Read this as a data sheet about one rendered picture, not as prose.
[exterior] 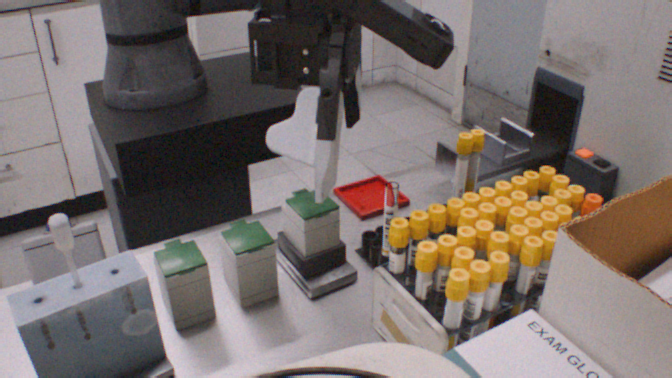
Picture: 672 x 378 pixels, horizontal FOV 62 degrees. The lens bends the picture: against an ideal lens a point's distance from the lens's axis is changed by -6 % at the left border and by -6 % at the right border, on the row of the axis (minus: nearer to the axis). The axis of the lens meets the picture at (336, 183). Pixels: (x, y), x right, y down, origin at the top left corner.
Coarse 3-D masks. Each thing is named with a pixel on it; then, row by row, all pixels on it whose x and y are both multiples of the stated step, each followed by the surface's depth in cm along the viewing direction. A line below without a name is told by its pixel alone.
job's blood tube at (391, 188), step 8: (392, 184) 55; (392, 192) 54; (392, 200) 55; (384, 208) 56; (392, 208) 55; (384, 216) 56; (392, 216) 56; (384, 224) 57; (384, 232) 57; (384, 240) 57; (384, 248) 58
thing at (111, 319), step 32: (128, 256) 46; (32, 288) 42; (64, 288) 43; (96, 288) 43; (128, 288) 43; (32, 320) 40; (64, 320) 41; (96, 320) 43; (128, 320) 45; (32, 352) 41; (64, 352) 42; (96, 352) 44; (128, 352) 46; (160, 352) 48
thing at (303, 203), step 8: (296, 192) 58; (304, 192) 58; (312, 192) 58; (288, 200) 57; (296, 200) 57; (304, 200) 57; (312, 200) 57; (328, 200) 57; (296, 208) 55; (304, 208) 55; (312, 208) 55; (320, 208) 55; (328, 208) 55; (336, 208) 56; (304, 216) 54; (312, 216) 55; (320, 216) 55
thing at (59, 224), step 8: (56, 216) 39; (64, 216) 40; (56, 224) 39; (64, 224) 39; (56, 232) 39; (64, 232) 40; (56, 240) 40; (64, 240) 40; (72, 240) 40; (64, 248) 40; (72, 248) 41
